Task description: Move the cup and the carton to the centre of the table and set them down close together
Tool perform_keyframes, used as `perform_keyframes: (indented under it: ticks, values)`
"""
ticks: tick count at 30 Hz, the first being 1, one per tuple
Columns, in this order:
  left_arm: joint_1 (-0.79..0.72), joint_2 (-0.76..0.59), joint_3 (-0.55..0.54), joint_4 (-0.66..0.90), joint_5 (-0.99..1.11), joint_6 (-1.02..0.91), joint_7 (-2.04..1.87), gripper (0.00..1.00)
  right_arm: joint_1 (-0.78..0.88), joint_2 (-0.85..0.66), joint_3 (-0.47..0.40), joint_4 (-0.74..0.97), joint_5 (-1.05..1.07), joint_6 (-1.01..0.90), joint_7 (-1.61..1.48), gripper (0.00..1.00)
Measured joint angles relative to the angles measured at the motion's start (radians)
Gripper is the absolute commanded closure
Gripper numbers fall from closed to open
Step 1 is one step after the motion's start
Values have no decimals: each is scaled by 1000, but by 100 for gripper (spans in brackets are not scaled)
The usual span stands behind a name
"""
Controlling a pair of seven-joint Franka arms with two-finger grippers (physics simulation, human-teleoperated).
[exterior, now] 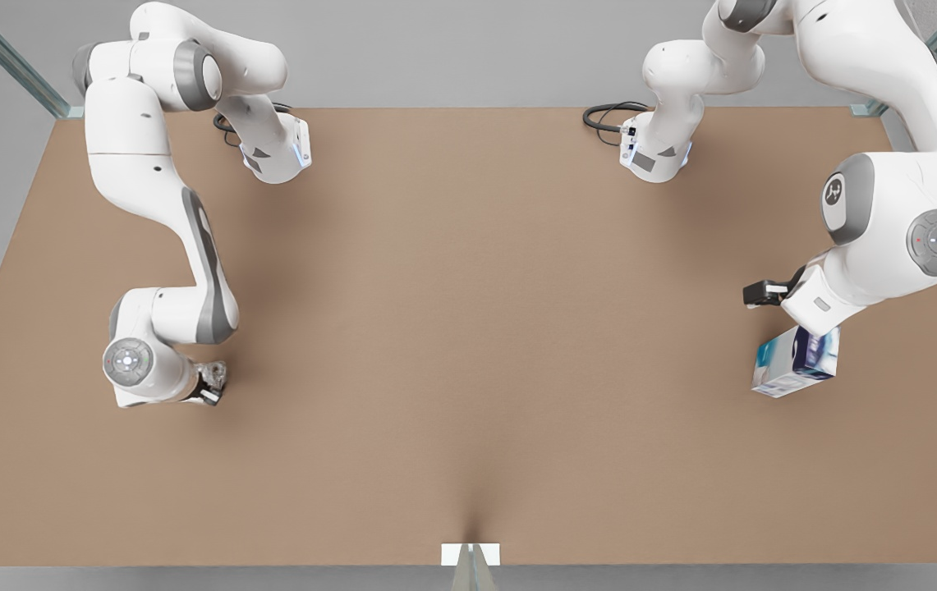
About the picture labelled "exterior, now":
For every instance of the silver frame post white foot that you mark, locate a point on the silver frame post white foot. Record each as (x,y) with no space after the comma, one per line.
(470,562)

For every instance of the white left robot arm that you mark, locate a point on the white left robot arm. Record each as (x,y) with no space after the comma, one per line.
(887,90)

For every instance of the blue and white printed box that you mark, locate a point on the blue and white printed box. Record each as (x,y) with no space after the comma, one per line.
(796,365)

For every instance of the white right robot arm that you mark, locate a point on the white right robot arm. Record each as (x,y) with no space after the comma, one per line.
(133,156)

